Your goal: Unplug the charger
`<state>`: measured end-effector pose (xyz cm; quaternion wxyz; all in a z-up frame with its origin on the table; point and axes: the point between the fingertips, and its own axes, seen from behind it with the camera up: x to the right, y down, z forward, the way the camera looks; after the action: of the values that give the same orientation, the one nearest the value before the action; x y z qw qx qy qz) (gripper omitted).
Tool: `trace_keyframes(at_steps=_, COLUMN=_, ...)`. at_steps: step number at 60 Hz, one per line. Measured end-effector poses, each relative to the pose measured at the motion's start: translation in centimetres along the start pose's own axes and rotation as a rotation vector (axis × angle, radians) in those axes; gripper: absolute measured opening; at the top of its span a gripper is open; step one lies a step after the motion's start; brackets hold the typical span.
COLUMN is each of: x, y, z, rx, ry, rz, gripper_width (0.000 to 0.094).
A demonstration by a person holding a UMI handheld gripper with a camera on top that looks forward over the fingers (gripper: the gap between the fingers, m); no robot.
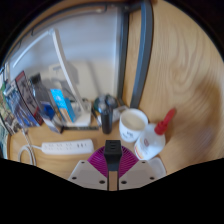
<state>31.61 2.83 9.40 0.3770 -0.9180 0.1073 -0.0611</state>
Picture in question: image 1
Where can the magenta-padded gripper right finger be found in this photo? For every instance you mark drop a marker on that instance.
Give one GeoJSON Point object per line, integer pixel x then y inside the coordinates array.
{"type": "Point", "coordinates": [140, 173]}

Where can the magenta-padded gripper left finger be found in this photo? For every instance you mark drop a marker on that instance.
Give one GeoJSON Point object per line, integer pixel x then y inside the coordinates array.
{"type": "Point", "coordinates": [85, 175]}

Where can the black charger block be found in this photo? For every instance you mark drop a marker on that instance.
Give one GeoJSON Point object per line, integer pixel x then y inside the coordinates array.
{"type": "Point", "coordinates": [112, 155]}

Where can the small clear plastic container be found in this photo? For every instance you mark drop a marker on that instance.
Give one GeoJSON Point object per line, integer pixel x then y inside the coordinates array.
{"type": "Point", "coordinates": [159, 166]}

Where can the white bottle with red cap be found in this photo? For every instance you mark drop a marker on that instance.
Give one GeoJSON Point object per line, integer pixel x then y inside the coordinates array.
{"type": "Point", "coordinates": [150, 143]}

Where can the white power strip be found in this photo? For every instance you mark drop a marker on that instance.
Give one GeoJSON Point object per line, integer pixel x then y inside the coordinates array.
{"type": "Point", "coordinates": [66, 146]}

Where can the dark flat ruler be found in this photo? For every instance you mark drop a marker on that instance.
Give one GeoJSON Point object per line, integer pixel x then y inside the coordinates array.
{"type": "Point", "coordinates": [80, 128]}

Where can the white cup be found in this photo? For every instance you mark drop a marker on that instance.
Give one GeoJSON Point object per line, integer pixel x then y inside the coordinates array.
{"type": "Point", "coordinates": [133, 123]}

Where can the black electric shaver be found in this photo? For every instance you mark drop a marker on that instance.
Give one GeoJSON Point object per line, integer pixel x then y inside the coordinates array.
{"type": "Point", "coordinates": [106, 123]}

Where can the tall light blue box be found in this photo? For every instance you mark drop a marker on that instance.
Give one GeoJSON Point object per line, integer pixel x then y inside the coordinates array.
{"type": "Point", "coordinates": [60, 100]}

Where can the dark clear water bottle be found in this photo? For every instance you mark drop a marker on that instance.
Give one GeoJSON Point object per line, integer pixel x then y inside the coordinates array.
{"type": "Point", "coordinates": [40, 90]}

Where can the robot model kit box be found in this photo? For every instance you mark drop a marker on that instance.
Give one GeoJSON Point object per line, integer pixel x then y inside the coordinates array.
{"type": "Point", "coordinates": [23, 100]}

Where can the green toy figure box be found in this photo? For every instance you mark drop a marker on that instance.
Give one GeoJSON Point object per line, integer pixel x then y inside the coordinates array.
{"type": "Point", "coordinates": [5, 116]}

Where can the white desk lamp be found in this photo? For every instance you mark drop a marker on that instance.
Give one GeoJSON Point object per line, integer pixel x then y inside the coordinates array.
{"type": "Point", "coordinates": [63, 60]}

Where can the white wall-mounted device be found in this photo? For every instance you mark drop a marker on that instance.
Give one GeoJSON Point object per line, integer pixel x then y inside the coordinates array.
{"type": "Point", "coordinates": [58, 71]}

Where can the grey metal desk frame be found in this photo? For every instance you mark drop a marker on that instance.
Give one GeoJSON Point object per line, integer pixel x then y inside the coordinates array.
{"type": "Point", "coordinates": [143, 50]}

